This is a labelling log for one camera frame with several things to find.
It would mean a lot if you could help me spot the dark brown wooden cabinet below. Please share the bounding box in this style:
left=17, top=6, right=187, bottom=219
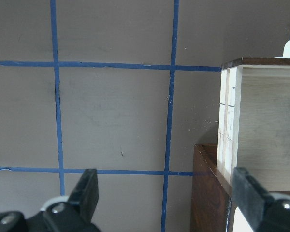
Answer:
left=190, top=144, right=290, bottom=232

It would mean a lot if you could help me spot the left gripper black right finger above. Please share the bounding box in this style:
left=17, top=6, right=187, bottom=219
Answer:
left=232, top=167, right=274, bottom=231

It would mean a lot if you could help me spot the light wood drawer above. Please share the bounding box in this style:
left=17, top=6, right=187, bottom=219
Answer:
left=217, top=58, right=290, bottom=191

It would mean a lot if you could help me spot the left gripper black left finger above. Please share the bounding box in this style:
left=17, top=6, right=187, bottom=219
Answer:
left=67, top=169, right=98, bottom=222

